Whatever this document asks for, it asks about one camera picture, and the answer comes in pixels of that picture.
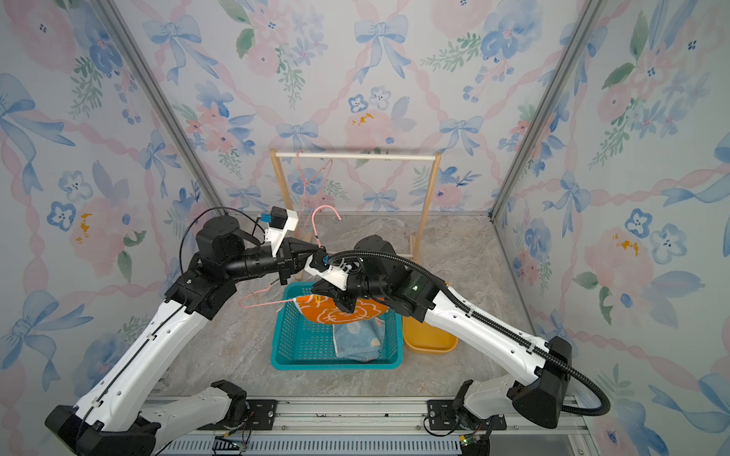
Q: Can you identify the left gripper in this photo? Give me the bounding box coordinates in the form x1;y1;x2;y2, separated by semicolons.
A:
229;238;323;286

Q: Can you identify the orange patterned towel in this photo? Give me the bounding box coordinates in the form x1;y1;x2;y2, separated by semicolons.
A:
294;294;389;325

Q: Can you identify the pink hanger with orange towel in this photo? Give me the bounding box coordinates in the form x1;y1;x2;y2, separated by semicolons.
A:
238;204;344;309

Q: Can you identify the light blue towel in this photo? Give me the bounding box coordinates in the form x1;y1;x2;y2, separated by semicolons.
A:
333;317;385;363

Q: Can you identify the pink hanger with blue towel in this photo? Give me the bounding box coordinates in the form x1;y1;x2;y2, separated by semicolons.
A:
295;151;333;212

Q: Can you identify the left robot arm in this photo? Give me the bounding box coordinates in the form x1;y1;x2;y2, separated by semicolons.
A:
45;207;317;455

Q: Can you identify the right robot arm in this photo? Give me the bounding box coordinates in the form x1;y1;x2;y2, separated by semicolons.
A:
305;236;570;429

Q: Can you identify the wooden hanger rack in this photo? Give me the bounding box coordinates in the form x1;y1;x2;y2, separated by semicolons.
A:
270;148;442;261

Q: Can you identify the teal plastic basket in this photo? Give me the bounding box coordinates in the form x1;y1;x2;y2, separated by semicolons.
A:
271;282;403;371

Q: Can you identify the yellow plastic tray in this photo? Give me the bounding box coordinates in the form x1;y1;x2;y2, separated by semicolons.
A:
402;318;459;355

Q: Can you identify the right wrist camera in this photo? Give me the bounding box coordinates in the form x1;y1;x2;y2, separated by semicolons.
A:
304;249;354;291

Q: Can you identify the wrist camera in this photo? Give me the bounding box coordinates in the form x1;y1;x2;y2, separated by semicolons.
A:
304;249;354;291
262;206;298;257

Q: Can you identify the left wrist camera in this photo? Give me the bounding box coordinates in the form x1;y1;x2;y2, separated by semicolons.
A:
262;206;298;257

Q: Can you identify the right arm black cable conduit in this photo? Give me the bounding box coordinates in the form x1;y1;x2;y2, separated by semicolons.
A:
327;251;611;417

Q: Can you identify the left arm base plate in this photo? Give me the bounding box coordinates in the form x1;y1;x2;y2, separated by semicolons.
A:
200;399;279;431

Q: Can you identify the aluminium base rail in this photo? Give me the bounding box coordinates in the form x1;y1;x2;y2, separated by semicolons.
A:
102;394;600;456

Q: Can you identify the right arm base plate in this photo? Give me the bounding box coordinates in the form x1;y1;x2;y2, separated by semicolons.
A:
424;399;507;435

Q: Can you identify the left aluminium corner post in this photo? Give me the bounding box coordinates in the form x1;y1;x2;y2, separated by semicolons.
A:
90;0;224;207

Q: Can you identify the aluminium corner post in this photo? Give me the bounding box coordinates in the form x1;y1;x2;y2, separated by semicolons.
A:
490;0;606;223
90;0;224;207

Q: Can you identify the right aluminium corner post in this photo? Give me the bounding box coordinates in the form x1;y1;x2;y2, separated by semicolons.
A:
490;0;606;223

